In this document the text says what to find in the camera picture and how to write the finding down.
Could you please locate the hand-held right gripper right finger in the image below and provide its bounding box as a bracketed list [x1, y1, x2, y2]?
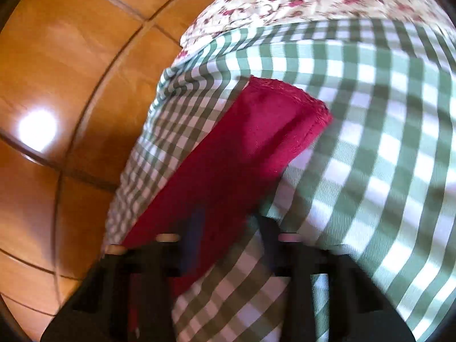
[254, 214, 417, 342]

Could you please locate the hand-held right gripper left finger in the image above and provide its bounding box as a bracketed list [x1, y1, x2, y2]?
[40, 207, 208, 342]

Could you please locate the red small cloth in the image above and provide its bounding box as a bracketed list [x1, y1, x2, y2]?
[121, 76, 333, 333]

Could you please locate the green checked blanket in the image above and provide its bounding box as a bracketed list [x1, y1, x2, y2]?
[101, 18, 456, 342]

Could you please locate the floral bedding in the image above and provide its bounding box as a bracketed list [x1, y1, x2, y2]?
[180, 0, 456, 59]

